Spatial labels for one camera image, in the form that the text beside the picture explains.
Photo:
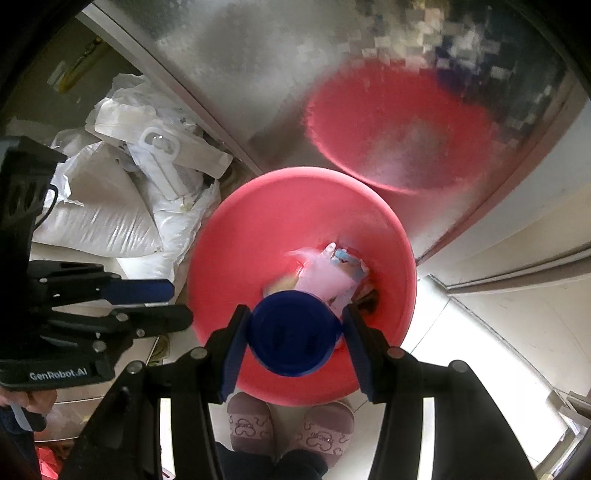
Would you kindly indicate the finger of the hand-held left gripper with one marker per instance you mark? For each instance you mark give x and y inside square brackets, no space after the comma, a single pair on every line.
[138,290]
[157,321]

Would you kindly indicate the person's leg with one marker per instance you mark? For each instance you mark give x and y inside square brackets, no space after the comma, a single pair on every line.
[244,464]
[302,468]

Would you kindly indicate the crumpled clear plastic bag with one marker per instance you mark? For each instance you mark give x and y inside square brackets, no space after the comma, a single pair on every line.
[184,217]

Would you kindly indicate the person's left leg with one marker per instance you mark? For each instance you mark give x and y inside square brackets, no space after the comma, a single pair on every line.
[244,464]

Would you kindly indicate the red plastic bin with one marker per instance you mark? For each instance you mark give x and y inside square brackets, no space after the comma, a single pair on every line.
[221,258]

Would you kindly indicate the pink slipper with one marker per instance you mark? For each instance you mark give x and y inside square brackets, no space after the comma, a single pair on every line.
[249,422]
[323,431]

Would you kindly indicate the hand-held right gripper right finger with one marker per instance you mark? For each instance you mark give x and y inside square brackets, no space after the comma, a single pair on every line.
[358,355]

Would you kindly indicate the person's left hand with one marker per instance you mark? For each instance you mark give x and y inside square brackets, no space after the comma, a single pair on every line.
[39,402]

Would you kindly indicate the metal cabinet door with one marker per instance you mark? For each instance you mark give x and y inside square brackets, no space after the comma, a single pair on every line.
[277,69]

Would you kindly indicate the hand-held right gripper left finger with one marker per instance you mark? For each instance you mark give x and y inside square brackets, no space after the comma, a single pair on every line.
[233,355]

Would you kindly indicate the person's right leg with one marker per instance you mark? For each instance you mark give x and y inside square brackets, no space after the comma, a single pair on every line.
[302,468]

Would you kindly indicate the blue plastic packet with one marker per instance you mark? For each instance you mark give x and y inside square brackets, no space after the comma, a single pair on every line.
[353,265]

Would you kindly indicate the white woven sack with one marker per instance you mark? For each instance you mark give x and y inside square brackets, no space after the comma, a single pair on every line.
[101,212]

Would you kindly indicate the blue round lid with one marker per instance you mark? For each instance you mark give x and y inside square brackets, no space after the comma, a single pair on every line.
[291,332]

